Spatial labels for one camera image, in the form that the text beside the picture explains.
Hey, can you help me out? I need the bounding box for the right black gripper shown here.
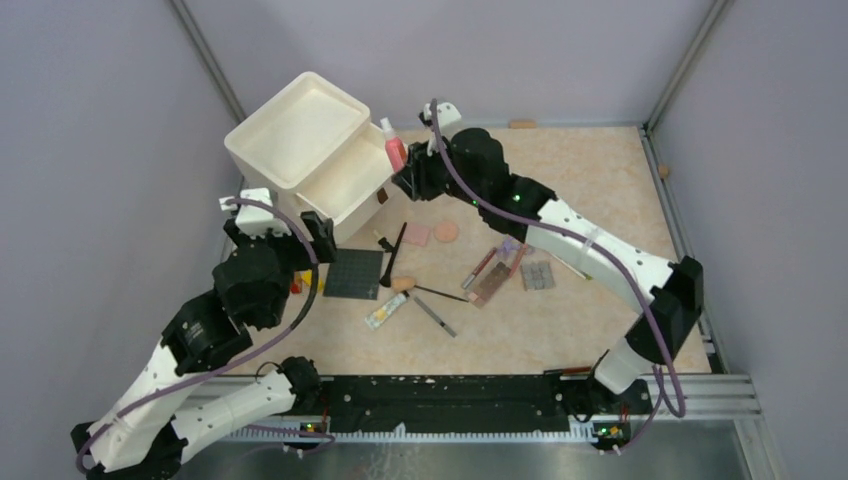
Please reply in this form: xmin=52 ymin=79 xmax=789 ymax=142
xmin=394 ymin=132 xmax=485 ymax=208

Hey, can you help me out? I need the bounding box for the pink bottle white cap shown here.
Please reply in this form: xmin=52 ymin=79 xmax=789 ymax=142
xmin=380 ymin=117 xmax=407 ymax=173

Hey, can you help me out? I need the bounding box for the pink square compact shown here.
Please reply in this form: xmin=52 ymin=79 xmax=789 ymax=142
xmin=403 ymin=222 xmax=431 ymax=247

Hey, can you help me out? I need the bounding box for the white drawer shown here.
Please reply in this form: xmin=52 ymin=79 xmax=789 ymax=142
xmin=296 ymin=124 xmax=398 ymax=244

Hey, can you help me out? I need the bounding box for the floral hand cream tube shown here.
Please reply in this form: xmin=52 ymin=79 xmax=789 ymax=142
xmin=364 ymin=292 xmax=409 ymax=331

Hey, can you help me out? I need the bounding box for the brown eyeshadow palette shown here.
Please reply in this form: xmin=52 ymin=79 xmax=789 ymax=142
xmin=468 ymin=261 xmax=511 ymax=308

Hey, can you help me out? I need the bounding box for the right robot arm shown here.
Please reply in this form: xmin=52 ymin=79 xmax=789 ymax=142
xmin=392 ymin=100 xmax=704 ymax=412

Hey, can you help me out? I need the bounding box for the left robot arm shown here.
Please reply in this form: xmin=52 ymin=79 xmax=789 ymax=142
xmin=71 ymin=188 xmax=337 ymax=479

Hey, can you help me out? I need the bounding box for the black makeup brush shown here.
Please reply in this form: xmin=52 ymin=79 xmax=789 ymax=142
xmin=379 ymin=222 xmax=408 ymax=288

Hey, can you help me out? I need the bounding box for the yellow toy block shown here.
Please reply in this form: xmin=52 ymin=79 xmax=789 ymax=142
xmin=299 ymin=270 xmax=325 ymax=293

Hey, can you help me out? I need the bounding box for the dark grey studded baseplate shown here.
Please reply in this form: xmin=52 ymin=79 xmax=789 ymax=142
xmin=323 ymin=249 xmax=384 ymax=300

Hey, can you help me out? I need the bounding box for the round peach powder puff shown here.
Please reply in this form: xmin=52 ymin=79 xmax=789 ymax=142
xmin=432 ymin=221 xmax=459 ymax=243

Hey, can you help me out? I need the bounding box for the red owl toy block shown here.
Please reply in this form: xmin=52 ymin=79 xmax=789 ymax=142
xmin=289 ymin=276 xmax=303 ymax=295

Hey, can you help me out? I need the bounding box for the white drawer organizer cabinet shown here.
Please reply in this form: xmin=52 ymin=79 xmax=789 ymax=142
xmin=224 ymin=72 xmax=372 ymax=210

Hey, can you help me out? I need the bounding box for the purple eyelash curler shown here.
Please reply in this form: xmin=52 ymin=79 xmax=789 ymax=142
xmin=496 ymin=236 xmax=523 ymax=260

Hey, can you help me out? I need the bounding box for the grey striped pencil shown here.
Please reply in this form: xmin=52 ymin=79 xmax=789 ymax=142
xmin=412 ymin=296 xmax=457 ymax=338

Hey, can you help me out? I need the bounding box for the clear silver pan palette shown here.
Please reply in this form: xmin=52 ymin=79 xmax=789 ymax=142
xmin=520 ymin=261 xmax=556 ymax=291

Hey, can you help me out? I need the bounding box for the white eyeliner pencil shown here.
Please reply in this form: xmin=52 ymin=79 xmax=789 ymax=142
xmin=550 ymin=253 xmax=592 ymax=281

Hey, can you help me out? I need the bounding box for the wooden block at wall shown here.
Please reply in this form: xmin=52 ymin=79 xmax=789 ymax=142
xmin=508 ymin=119 xmax=537 ymax=129

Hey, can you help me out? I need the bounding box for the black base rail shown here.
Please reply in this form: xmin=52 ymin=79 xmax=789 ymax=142
xmin=291 ymin=371 xmax=653 ymax=434

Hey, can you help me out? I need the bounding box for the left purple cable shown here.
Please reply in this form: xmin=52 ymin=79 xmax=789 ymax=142
xmin=74 ymin=197 xmax=321 ymax=474

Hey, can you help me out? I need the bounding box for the purple cable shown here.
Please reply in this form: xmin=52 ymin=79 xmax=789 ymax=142
xmin=429 ymin=99 xmax=688 ymax=420
xmin=74 ymin=197 xmax=321 ymax=474

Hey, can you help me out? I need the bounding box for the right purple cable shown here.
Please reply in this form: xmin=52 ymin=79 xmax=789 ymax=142
xmin=429 ymin=99 xmax=688 ymax=420

